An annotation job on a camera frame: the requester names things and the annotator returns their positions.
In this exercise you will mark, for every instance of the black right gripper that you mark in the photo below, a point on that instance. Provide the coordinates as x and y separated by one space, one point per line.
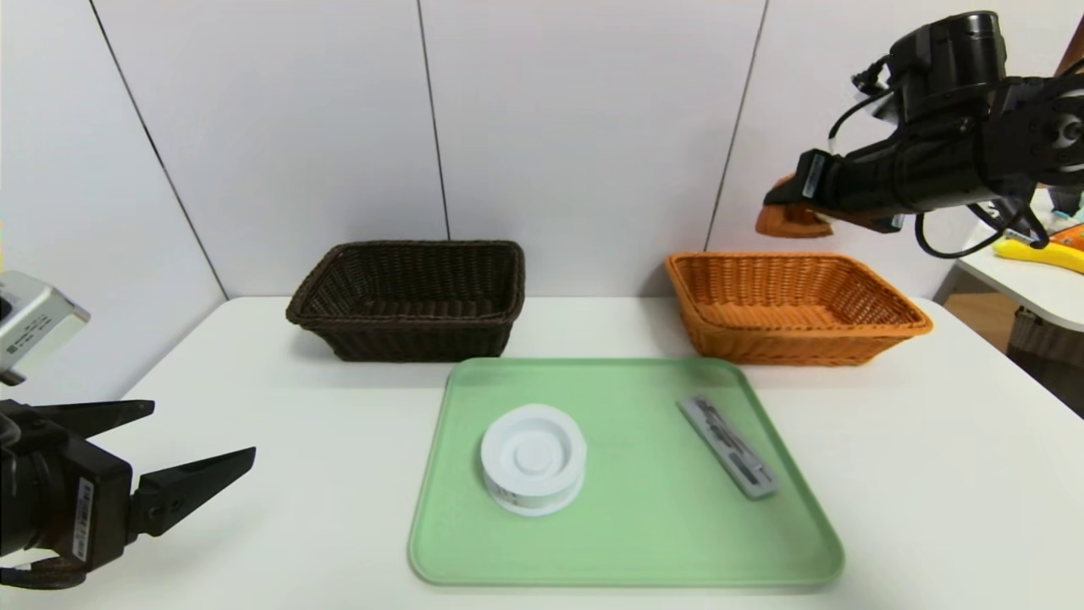
815 178

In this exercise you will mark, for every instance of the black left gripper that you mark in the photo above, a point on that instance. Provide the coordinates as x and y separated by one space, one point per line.
91 512

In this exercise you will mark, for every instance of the toy fruit tart slice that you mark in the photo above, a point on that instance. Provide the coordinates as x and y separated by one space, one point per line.
788 222

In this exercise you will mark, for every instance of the grey rectangular pen case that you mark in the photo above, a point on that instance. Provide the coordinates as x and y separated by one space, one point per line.
727 445

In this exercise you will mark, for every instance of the white round tape dispenser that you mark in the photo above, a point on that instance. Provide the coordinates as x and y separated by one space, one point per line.
533 457

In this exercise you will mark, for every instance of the orange wicker basket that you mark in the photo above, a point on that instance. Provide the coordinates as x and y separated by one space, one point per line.
788 343

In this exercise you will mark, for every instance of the dark brown wicker basket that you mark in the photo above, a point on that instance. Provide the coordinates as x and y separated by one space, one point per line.
406 339

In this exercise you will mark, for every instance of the brown woven storage basket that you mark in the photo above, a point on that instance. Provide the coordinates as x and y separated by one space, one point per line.
1046 339

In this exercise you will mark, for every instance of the yellow banana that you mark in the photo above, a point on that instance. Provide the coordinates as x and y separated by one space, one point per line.
1059 257

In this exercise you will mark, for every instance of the orange box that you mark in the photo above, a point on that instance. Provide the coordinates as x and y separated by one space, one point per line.
1074 239

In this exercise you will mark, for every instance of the wooden shelf unit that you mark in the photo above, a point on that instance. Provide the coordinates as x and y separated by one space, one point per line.
1075 59

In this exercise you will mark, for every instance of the light green plastic tray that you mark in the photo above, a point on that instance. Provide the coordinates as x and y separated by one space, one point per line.
610 542

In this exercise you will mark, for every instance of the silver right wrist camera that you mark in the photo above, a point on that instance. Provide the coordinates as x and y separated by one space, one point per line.
881 85

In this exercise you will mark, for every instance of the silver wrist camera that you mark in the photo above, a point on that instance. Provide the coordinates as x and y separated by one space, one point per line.
42 326
881 85

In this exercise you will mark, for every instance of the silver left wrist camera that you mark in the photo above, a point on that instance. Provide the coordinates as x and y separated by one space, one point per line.
42 326

